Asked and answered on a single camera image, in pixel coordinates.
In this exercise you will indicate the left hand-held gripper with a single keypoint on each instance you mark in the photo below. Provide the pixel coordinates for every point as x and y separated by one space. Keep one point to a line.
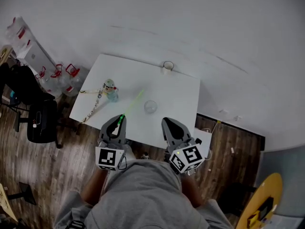
109 157

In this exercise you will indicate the yellow block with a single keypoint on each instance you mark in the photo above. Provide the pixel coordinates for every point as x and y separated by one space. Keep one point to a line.
253 219

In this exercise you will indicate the clear plastic bag red labels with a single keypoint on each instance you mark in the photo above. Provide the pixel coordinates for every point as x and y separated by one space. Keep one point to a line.
17 32

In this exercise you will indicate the black office chair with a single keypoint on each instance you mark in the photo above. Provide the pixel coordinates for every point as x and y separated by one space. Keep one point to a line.
40 118

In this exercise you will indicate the clear glass cup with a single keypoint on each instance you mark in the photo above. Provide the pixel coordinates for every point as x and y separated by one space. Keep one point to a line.
150 107

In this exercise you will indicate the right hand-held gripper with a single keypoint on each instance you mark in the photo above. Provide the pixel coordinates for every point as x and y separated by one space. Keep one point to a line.
188 157

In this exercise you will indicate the white box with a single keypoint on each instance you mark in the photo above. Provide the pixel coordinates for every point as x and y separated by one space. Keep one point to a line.
202 139

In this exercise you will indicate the cartoon figure bottle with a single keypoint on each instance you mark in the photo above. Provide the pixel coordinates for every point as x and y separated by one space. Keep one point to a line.
110 89

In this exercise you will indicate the person's right forearm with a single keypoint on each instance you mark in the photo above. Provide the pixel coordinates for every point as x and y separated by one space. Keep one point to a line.
191 192

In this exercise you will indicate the beige board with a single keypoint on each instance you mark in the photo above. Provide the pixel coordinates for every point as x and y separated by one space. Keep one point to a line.
6 204

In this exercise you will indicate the small white device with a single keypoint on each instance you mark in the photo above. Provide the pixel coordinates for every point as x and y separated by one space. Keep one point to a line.
35 123

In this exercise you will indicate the person's left forearm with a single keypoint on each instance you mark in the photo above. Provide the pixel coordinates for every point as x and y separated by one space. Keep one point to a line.
94 187

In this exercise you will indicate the black flat device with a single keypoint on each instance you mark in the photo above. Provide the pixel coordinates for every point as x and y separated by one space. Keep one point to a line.
265 207

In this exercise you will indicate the grey shirt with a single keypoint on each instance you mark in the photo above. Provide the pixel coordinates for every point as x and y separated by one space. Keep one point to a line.
145 199

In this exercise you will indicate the green straw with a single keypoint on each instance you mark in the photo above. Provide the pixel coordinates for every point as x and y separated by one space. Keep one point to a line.
132 104

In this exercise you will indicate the black metal stand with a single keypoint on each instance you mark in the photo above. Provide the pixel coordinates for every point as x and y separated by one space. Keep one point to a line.
25 193

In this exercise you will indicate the white cabinet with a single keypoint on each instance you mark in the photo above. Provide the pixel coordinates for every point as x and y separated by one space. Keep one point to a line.
38 54

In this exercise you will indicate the grey partition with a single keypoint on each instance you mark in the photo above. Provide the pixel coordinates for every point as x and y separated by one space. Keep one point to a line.
283 175

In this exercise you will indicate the yellow round table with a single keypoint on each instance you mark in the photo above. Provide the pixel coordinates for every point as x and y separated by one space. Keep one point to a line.
259 199

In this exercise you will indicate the white paper sheets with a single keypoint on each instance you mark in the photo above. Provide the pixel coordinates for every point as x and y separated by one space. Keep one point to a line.
283 222

